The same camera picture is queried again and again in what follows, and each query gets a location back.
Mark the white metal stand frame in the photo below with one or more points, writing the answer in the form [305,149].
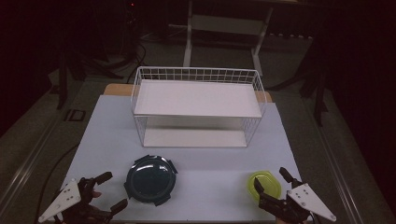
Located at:
[188,46]

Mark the dark blue lidded round container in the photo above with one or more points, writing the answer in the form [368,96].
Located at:
[151,180]

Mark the person's left hand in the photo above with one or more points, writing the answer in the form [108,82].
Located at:
[96,194]

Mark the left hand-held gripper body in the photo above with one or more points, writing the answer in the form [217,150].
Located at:
[67,196]

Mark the metal floor rail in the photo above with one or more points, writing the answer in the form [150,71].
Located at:
[28,168]
[339,174]

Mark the black floor socket box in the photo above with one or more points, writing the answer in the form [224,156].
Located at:
[75,115]

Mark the pale grey table mat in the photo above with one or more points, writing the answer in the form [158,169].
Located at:
[202,193]

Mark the person's right hand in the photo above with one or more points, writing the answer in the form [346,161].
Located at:
[280,221]

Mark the black tripod stand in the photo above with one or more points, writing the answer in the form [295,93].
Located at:
[63,84]
[319,93]

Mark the green round plastic container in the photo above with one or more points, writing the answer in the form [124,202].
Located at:
[271,183]

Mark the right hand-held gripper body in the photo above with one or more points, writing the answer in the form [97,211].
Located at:
[308,200]

